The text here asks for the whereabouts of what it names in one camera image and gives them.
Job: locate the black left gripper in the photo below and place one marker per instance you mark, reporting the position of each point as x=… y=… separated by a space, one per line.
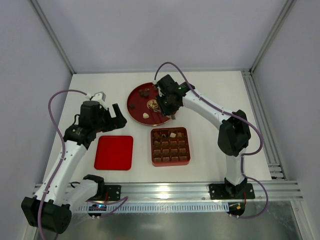
x=110 y=120

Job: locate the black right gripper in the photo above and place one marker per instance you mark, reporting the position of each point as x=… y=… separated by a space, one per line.
x=166 y=107

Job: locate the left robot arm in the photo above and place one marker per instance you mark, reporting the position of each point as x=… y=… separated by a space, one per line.
x=52 y=206

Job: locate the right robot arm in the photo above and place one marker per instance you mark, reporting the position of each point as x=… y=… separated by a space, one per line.
x=233 y=131

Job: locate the dark chocolate cluster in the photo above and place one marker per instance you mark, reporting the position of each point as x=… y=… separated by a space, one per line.
x=144 y=94

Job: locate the white heart chocolate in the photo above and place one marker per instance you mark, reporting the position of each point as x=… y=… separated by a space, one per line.
x=145 y=115

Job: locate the dark square chocolate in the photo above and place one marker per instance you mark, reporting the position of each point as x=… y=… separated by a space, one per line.
x=132 y=106

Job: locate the red chocolate box with tray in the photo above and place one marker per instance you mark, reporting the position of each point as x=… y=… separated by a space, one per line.
x=169 y=152

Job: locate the red rectangular box lid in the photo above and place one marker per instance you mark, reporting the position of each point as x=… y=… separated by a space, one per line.
x=114 y=153

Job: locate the round red plate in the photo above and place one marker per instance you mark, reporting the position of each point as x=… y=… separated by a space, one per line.
x=144 y=105

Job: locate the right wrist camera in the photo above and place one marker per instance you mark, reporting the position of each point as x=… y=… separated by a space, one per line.
x=155 y=82

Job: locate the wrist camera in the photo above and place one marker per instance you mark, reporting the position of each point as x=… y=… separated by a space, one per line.
x=155 y=82
x=98 y=97

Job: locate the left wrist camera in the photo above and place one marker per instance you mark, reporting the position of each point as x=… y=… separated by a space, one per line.
x=98 y=97

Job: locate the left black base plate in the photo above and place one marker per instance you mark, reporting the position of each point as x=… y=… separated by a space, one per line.
x=112 y=192

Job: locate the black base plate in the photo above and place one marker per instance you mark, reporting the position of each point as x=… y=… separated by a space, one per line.
x=222 y=191
x=112 y=192

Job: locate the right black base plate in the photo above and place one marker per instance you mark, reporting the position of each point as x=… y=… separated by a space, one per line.
x=222 y=191

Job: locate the slotted cable duct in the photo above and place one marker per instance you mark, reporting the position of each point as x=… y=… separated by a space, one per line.
x=154 y=207

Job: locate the aluminium frame rail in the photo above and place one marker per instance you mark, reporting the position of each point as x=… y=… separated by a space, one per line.
x=277 y=190

